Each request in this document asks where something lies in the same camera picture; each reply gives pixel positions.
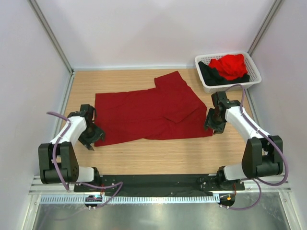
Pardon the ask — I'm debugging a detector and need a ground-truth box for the purple cable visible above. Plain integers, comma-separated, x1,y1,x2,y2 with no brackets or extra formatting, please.
219,84,289,211
46,111,123,221

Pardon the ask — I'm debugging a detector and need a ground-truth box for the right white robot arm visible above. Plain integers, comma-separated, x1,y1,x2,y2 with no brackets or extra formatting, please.
204,91,285,190

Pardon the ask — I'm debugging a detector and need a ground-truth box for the black shirt in basket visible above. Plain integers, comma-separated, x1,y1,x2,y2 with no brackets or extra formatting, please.
198,61,250,86

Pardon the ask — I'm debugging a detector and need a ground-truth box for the white slotted cable duct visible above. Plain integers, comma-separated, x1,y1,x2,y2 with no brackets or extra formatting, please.
40,194,220,205

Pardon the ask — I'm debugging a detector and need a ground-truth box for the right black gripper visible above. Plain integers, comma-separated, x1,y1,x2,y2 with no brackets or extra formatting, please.
203,108,226,135

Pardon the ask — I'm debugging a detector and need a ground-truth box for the white plastic basket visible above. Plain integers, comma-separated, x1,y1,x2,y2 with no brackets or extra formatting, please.
194,52,262,93

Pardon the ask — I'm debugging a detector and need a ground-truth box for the bright red shirt in basket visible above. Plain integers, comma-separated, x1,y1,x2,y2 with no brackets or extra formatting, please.
209,54,250,82

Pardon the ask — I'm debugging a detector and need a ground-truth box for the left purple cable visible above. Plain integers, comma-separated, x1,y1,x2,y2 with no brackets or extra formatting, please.
46,111,123,221

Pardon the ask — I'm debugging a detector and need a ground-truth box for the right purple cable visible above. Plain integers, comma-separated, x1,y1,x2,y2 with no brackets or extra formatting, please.
219,84,289,211

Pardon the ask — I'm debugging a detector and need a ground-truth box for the left aluminium corner post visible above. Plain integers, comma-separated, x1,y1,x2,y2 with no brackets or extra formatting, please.
27,0,74,75

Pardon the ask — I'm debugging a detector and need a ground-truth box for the dark red t-shirt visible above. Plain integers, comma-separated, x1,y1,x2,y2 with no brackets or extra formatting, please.
94,71,213,147

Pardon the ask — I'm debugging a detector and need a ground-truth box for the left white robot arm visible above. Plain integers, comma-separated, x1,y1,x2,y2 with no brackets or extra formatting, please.
38,104,105,192

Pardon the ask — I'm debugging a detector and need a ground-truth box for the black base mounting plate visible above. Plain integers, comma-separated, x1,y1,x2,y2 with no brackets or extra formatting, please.
73,173,246,197

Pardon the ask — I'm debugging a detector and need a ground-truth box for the aluminium front frame rail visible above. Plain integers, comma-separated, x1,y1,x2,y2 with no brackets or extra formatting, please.
28,176,292,195

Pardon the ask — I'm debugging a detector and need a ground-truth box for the aluminium corner post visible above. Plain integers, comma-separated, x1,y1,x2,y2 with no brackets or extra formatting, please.
27,0,74,75
247,0,284,56

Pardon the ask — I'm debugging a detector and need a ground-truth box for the right aluminium corner post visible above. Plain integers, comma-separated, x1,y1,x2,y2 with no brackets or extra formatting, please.
247,0,284,56

